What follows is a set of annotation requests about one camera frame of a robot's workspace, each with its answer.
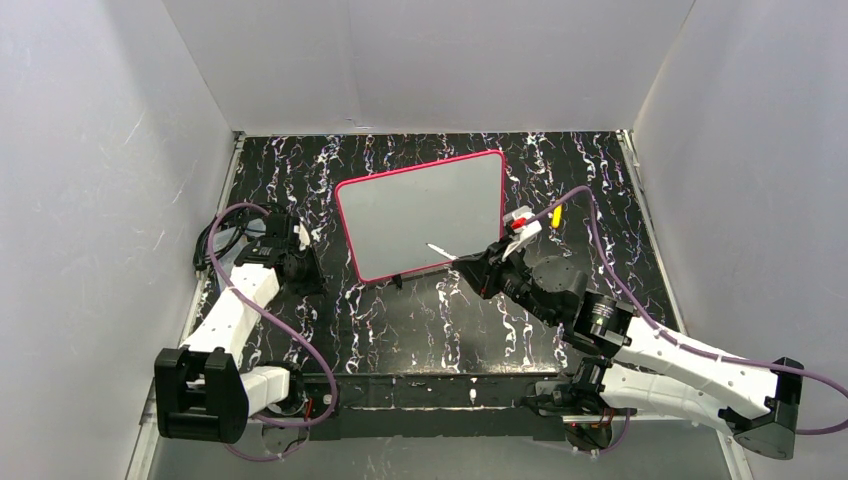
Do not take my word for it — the white whiteboard marker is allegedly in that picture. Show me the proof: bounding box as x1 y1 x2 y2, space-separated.
427 243 457 261

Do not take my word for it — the yellow marker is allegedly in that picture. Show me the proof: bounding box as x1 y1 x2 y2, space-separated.
550 205 563 230

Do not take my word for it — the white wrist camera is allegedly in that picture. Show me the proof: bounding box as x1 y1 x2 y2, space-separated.
292 222 311 251
501 206 542 261

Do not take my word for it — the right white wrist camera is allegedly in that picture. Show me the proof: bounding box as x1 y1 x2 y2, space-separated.
501 206 542 261

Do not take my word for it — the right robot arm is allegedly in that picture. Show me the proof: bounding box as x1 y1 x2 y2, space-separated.
451 242 802 460

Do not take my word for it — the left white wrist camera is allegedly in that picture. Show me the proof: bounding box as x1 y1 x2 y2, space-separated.
292 222 311 251

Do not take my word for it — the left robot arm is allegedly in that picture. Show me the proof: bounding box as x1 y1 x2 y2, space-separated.
154 213 324 444

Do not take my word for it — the pink framed whiteboard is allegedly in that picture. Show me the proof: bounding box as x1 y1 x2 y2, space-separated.
335 150 506 282

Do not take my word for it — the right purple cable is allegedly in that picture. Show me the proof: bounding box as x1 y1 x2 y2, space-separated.
513 185 848 455

